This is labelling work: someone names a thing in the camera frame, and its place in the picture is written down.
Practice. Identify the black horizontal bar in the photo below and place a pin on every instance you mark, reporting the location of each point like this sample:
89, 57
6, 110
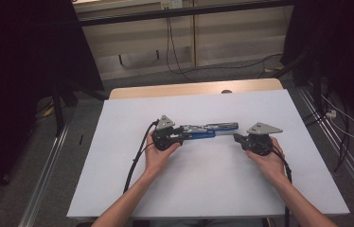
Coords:
181, 12

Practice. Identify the white table cover sheet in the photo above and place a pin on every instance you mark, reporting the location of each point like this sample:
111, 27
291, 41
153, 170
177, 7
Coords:
209, 189

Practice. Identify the white power adapter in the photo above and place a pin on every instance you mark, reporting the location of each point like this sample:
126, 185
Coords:
331, 113

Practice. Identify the white wall socket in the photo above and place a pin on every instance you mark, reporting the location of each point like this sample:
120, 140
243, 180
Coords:
172, 3

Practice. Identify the black curtain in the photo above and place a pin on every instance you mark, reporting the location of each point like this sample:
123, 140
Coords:
348, 47
14, 63

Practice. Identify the brown round table grommet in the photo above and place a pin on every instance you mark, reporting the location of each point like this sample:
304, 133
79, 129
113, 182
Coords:
226, 91

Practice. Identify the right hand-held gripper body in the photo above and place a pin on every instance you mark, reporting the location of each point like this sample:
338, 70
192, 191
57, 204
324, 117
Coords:
260, 143

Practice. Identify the person's right hand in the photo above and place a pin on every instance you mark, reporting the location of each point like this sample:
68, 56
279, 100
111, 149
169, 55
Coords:
271, 165

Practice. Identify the aluminium floor rail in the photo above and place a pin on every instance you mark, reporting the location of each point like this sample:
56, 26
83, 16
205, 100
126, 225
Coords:
44, 179
339, 148

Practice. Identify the small black floor item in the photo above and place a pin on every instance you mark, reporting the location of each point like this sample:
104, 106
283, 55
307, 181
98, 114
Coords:
80, 140

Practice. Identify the person's left hand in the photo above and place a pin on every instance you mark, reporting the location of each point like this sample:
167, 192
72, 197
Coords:
156, 160

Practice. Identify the yellow floor tape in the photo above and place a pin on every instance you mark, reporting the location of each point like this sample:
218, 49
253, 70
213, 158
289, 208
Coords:
49, 111
274, 69

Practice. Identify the beige cabinet panel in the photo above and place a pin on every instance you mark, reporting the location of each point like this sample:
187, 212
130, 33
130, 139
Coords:
228, 41

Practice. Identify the blue stapler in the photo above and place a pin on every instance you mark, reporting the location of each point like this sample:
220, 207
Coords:
222, 126

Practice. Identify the small black bracket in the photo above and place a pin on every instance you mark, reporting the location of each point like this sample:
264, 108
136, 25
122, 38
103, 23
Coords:
120, 60
157, 54

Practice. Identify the wooden table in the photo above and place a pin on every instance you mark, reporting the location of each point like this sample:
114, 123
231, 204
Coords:
181, 89

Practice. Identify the black stand legs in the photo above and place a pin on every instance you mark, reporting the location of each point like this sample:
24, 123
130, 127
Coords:
59, 116
316, 88

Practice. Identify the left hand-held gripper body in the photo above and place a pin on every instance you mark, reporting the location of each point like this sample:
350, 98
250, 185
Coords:
165, 138

